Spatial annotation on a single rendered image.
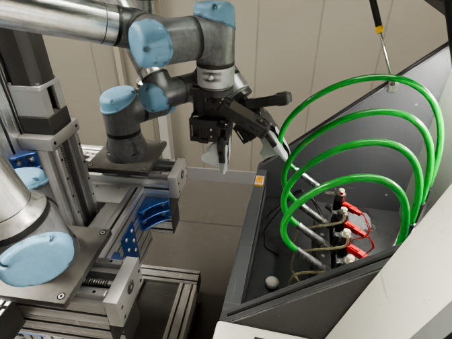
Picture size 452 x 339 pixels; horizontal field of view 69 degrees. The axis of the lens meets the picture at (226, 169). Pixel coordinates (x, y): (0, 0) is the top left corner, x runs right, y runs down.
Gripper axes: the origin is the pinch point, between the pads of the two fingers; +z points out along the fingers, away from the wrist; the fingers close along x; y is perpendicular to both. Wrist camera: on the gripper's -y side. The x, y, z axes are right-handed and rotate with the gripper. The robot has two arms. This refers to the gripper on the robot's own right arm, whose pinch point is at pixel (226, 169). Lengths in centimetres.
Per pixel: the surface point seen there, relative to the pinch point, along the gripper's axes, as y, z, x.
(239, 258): -4.4, 26.3, 2.8
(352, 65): -50, 19, -171
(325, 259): -26.4, 23.3, 1.3
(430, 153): -42.8, -7.7, -3.3
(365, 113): -28.4, -15.4, -3.3
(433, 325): -32.1, -7.1, 37.5
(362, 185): -42, 29, -43
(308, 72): -22, 25, -170
